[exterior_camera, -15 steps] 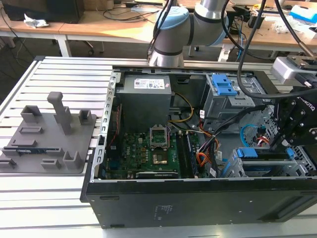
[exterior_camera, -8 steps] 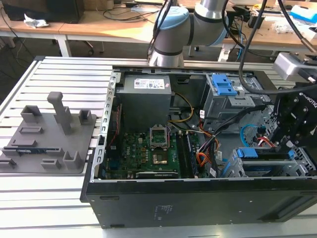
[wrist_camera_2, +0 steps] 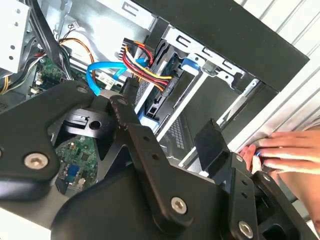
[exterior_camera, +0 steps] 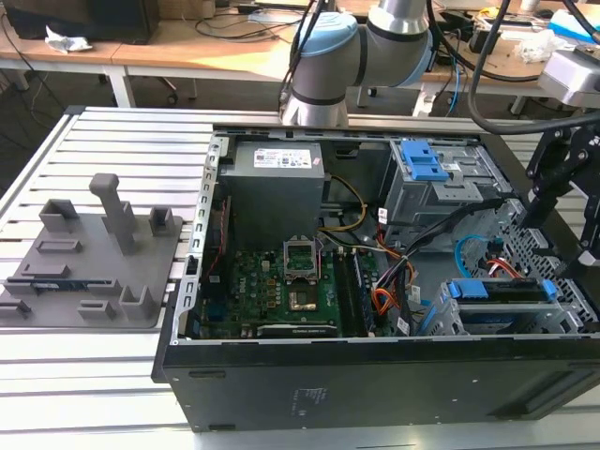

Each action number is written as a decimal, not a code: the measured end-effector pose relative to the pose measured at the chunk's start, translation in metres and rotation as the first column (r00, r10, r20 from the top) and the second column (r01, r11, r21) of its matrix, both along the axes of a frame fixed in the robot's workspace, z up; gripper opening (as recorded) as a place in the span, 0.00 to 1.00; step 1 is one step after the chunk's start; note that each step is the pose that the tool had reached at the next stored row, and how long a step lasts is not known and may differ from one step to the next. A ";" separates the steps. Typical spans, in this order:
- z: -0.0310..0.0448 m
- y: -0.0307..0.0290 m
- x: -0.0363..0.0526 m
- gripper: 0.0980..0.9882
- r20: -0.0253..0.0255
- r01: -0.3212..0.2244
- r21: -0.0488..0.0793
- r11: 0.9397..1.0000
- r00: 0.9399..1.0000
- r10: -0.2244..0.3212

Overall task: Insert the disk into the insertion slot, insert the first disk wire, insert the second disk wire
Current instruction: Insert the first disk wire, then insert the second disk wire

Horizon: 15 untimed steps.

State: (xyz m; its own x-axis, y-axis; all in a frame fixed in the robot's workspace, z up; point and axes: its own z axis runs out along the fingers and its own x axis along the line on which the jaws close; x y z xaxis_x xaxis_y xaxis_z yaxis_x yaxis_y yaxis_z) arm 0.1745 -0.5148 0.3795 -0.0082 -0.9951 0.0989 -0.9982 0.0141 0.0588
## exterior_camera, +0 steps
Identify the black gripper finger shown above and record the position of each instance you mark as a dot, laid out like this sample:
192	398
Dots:
546	187
591	225

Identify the hard disk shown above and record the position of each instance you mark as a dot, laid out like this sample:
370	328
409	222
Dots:
511	287

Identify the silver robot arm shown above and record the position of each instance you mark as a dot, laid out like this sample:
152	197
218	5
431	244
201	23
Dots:
323	70

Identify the metal disk bay cage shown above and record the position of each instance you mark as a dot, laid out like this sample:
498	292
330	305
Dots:
506	319

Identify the metal optical drive cage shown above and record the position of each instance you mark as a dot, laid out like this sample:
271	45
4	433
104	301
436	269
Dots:
440	201

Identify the wooden desk with white legs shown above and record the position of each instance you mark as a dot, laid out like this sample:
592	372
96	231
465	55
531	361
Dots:
187	51
511	79

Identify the crumpled white paper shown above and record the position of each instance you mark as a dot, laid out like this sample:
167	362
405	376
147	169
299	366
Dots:
65	40
539	47

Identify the blue plastic drive latch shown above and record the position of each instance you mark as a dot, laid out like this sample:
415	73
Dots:
424	161

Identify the pale blue box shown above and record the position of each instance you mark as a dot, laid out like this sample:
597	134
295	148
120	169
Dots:
574	25

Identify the black open PC case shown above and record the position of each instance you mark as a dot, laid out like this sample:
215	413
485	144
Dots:
375	389

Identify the square motherboard chipset chip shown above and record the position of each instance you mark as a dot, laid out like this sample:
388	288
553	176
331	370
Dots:
302	301

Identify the metal CPU socket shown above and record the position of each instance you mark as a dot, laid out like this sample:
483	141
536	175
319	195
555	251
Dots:
287	262

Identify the grey power supply unit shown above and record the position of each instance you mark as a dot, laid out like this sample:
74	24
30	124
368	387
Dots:
272	201

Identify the black graphics card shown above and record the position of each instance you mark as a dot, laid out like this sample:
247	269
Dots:
295	331

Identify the green motherboard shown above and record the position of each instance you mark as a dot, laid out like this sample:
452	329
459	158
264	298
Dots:
253	281

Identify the grey parts rack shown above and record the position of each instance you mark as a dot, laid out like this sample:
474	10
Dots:
94	262

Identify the black monitor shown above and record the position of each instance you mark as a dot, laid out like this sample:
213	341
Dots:
84	19

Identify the grey wrist camera housing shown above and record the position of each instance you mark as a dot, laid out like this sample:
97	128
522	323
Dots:
569	77

